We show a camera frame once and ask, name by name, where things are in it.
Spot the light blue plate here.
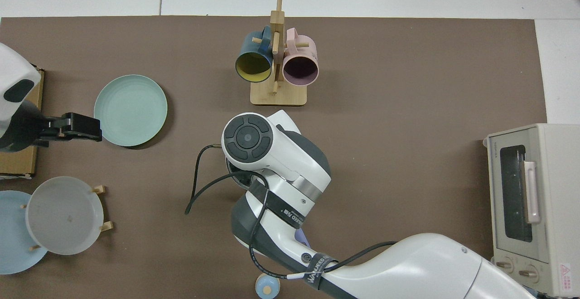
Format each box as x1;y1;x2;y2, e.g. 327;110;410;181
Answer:
0;190;48;275

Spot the wire basket with wooden floor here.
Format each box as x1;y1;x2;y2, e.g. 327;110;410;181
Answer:
0;66;45;180

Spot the black pot with blue handle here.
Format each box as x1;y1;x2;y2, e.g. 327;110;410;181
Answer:
226;158;313;250

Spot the brown table cloth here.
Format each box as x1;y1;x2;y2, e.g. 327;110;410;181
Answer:
0;16;547;299

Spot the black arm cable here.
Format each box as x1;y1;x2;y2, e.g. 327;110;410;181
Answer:
185;144;399;282

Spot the pale green plate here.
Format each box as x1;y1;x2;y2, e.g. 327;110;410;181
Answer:
94;74;168;147

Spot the pink cup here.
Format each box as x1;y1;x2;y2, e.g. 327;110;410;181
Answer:
282;28;319;87

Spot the wooden cup stand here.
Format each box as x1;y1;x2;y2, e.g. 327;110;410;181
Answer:
250;0;308;106

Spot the grey plate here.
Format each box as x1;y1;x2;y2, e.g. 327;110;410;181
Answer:
25;176;105;256

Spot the pale toaster oven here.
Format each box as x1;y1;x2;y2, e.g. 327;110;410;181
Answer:
483;123;580;298

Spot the dark teal cup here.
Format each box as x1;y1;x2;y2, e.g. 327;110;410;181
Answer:
235;26;273;83

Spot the small blue round thing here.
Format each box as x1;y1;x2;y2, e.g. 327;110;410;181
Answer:
255;274;280;299

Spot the wooden plate rack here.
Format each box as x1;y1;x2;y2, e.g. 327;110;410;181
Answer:
20;185;114;252

